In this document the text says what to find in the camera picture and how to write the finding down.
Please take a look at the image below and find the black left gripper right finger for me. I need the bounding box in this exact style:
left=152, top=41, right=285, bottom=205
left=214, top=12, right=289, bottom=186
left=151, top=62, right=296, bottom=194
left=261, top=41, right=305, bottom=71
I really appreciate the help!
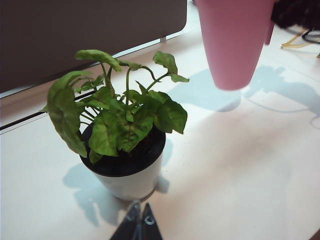
left=139, top=202, right=164, bottom=240

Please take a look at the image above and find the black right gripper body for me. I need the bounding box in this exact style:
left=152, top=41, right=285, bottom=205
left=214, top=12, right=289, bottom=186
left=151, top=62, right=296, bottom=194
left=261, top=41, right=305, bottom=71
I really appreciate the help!
left=271, top=0, right=320, bottom=29

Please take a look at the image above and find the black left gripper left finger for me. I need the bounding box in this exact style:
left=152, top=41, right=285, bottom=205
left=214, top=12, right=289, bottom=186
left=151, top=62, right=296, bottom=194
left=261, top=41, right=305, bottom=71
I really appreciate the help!
left=109, top=200, right=142, bottom=240

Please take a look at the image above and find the pink plastic watering can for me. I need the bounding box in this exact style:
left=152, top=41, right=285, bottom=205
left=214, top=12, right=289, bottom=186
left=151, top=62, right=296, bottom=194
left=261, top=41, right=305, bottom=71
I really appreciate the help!
left=194, top=0, right=276, bottom=91

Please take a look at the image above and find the white plant pot black rim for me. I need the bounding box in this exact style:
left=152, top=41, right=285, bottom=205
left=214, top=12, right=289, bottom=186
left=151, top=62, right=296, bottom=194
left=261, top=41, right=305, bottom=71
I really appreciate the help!
left=79, top=121, right=171, bottom=202

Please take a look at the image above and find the green leafy plant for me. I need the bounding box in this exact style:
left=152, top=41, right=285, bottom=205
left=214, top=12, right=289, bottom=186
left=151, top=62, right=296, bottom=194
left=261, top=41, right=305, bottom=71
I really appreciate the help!
left=39, top=48, right=190, bottom=165

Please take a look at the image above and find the yellow rubber band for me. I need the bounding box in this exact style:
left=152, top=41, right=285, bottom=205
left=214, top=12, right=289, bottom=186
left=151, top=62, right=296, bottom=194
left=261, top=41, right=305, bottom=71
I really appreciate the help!
left=280, top=26, right=320, bottom=59

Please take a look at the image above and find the dark grey partition panel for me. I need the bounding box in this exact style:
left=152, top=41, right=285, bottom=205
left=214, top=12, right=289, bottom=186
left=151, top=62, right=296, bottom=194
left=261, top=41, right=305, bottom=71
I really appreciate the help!
left=0, top=0, right=189, bottom=94

